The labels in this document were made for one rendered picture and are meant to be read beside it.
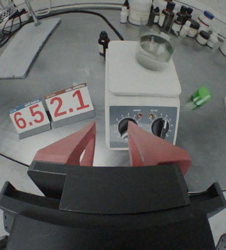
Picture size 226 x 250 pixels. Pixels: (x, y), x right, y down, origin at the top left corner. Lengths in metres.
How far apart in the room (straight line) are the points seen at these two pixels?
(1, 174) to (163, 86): 0.41
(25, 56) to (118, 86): 0.35
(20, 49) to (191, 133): 0.57
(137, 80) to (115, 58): 0.06
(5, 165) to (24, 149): 0.08
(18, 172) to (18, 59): 0.34
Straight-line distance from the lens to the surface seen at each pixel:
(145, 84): 0.20
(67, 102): 0.27
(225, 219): 0.46
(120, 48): 0.25
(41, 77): 0.37
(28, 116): 0.30
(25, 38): 0.57
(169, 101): 0.23
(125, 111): 0.21
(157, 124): 0.22
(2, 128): 0.39
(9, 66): 0.49
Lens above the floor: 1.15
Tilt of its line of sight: 76 degrees down
